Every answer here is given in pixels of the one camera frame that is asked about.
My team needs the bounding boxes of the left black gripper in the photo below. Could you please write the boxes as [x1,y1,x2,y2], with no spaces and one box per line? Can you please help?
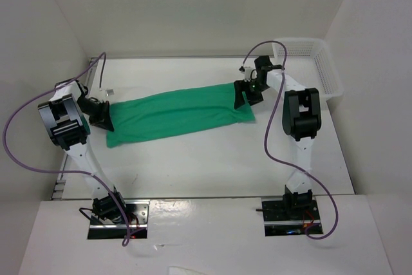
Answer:
[76,96,113,132]

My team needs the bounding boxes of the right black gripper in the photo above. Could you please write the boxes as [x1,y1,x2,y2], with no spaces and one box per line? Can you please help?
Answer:
[233,79,269,109]

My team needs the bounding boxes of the green tank top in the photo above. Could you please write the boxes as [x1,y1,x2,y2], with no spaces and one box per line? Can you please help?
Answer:
[106,83,256,148]

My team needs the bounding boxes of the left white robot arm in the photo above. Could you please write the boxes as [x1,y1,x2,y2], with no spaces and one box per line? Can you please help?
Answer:
[38,80,128,224]

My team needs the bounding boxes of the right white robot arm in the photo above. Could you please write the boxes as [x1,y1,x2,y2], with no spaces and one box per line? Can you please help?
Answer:
[234,55,321,220]

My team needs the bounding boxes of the white plastic mesh basket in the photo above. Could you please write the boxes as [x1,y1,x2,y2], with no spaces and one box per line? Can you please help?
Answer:
[272,37,343,100]

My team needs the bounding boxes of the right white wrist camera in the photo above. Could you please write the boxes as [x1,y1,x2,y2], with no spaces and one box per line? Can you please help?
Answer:
[239,66,256,82]

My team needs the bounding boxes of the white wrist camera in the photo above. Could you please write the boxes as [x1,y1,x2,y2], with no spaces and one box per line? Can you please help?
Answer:
[99,89,115,97]
[239,66,256,82]

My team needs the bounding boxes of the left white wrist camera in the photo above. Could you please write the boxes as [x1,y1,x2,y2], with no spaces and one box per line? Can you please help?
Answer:
[99,89,115,97]

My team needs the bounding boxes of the aluminium table edge rail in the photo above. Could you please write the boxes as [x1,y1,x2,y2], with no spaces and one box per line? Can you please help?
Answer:
[38,78,106,199]

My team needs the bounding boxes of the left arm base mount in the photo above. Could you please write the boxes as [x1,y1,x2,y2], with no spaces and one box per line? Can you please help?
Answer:
[79,200,150,240]

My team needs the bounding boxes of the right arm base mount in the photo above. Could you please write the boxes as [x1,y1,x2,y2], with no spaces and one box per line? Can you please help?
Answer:
[256,198,323,236]

